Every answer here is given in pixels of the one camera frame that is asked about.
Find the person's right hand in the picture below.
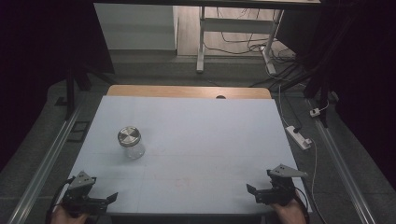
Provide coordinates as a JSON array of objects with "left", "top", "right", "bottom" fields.
[{"left": 268, "top": 196, "right": 308, "bottom": 224}]

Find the bundle of black floor cables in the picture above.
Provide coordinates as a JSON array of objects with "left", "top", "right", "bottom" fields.
[{"left": 204, "top": 7, "right": 307, "bottom": 90}]

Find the person's left hand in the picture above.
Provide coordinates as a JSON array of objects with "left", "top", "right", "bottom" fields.
[{"left": 50, "top": 203, "right": 91, "bottom": 224}]

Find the aluminium floor rail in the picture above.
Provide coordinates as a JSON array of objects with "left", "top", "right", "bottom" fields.
[
  {"left": 305, "top": 98, "right": 377, "bottom": 224},
  {"left": 7, "top": 101, "right": 87, "bottom": 224}
]

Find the clear glass jar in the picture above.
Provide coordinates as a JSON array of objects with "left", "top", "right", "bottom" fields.
[{"left": 120, "top": 136, "right": 147, "bottom": 161}]

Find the white cable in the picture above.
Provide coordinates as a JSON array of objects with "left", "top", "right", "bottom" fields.
[{"left": 277, "top": 83, "right": 328, "bottom": 224}]

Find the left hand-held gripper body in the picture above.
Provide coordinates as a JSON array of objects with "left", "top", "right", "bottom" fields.
[{"left": 61, "top": 170, "right": 109, "bottom": 217}]

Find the silver metal jar lid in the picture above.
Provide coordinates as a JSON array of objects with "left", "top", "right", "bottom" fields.
[{"left": 117, "top": 125, "right": 142, "bottom": 148}]

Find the wooden table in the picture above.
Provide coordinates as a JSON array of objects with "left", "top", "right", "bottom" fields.
[{"left": 106, "top": 84, "right": 273, "bottom": 100}]

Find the white power strip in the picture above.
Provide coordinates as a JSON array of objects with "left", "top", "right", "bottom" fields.
[{"left": 285, "top": 124, "right": 313, "bottom": 151}]

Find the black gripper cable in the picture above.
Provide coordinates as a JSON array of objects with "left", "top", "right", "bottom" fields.
[
  {"left": 44, "top": 176, "right": 77, "bottom": 224},
  {"left": 292, "top": 190, "right": 312, "bottom": 224}
]

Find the black metal stand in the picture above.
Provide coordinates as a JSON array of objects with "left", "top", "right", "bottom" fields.
[
  {"left": 274, "top": 60, "right": 332, "bottom": 129},
  {"left": 55, "top": 62, "right": 117, "bottom": 121}
]

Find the black curtain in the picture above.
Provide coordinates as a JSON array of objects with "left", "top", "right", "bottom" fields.
[
  {"left": 275, "top": 0, "right": 396, "bottom": 185},
  {"left": 0, "top": 0, "right": 116, "bottom": 174}
]

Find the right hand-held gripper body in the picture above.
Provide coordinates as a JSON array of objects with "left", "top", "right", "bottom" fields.
[{"left": 260, "top": 163, "right": 309, "bottom": 207}]

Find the white desk frame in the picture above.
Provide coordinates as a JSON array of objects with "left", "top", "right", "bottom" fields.
[{"left": 195, "top": 6, "right": 285, "bottom": 76}]

